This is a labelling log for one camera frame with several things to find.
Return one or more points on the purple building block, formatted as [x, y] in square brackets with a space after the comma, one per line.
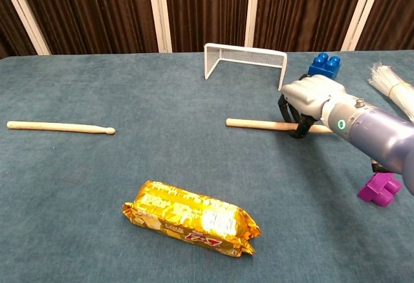
[378, 192]

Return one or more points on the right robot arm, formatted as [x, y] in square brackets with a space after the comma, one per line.
[381, 134]

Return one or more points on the white mesh goal rack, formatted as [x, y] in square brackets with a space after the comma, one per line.
[246, 57]

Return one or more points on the clear plastic straw bundle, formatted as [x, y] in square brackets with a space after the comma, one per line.
[398, 92]

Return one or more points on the gold foil snack packet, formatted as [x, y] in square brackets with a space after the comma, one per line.
[187, 215]

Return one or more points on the blue building block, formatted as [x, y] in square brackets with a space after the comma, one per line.
[323, 64]

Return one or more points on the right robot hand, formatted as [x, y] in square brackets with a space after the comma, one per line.
[310, 92]

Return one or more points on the teal table mat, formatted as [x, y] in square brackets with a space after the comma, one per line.
[194, 153]

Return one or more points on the brown pleated curtain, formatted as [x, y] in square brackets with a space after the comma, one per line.
[97, 11]

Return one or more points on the wooden drumstick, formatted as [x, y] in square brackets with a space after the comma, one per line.
[58, 127]
[252, 123]

